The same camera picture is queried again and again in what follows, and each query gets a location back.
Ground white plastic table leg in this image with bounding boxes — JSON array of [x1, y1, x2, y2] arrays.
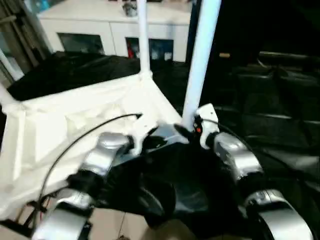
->
[[135, 0, 154, 79], [0, 80, 21, 111], [181, 0, 222, 132]]

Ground black work mat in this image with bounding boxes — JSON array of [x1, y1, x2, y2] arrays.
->
[[0, 50, 320, 240]]

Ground dark low shelf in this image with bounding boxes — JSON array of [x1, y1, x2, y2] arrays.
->
[[260, 50, 320, 66]]

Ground white cabinet with glass doors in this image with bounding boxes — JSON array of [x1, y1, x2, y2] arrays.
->
[[37, 0, 193, 63]]

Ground black crumpled bag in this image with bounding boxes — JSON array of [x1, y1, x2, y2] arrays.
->
[[123, 0, 139, 16]]

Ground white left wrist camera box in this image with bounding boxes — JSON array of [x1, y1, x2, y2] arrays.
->
[[129, 115, 160, 154]]

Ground red cable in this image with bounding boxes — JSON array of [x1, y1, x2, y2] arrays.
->
[[35, 197, 51, 223]]

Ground black stand frame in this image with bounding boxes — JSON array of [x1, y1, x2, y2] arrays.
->
[[0, 210, 48, 238]]

